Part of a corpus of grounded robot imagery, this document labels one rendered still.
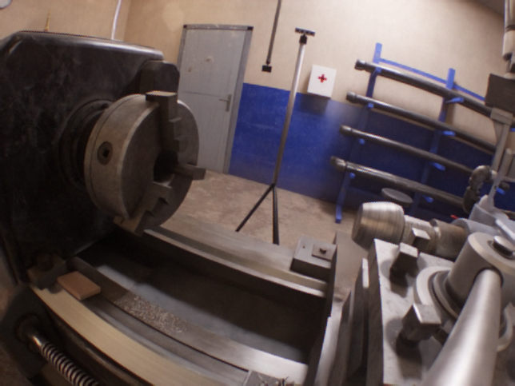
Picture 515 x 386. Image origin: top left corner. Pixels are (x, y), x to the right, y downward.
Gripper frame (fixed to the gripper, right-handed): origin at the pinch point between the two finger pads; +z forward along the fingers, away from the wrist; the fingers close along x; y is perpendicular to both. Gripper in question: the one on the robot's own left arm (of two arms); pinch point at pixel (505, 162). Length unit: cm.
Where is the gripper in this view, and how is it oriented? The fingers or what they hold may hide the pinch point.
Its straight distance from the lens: 49.7
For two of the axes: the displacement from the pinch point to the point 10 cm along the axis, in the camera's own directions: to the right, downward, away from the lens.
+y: 7.4, -1.3, 6.6
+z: -1.8, 9.1, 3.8
